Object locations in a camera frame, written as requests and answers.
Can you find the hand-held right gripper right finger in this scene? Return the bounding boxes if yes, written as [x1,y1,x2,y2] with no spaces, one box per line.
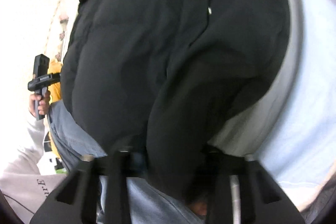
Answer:
[202,147,307,224]

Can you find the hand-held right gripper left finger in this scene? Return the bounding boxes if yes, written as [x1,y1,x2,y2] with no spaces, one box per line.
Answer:
[30,151,147,224]

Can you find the black puffer jacket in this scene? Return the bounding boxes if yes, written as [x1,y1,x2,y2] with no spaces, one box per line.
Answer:
[60,0,290,203]

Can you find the person's left forearm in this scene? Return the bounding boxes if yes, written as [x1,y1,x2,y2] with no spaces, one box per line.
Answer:
[0,115,50,177]

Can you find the person's left hand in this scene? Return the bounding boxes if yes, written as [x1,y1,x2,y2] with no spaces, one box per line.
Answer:
[28,90,51,119]

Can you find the yellow cloth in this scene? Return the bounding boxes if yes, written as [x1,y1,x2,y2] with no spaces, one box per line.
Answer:
[43,59,63,159]

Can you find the cream quilted headboard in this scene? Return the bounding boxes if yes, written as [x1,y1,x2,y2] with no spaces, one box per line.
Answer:
[0,0,88,98]

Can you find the person's grey-blue pants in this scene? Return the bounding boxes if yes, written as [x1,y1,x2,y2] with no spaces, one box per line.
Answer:
[47,101,210,224]

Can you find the grey printed sweatshirt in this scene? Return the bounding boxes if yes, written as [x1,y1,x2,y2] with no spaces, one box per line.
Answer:
[0,172,68,217]

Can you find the patchwork bed sheet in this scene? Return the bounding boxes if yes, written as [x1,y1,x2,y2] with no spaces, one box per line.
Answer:
[210,0,336,211]

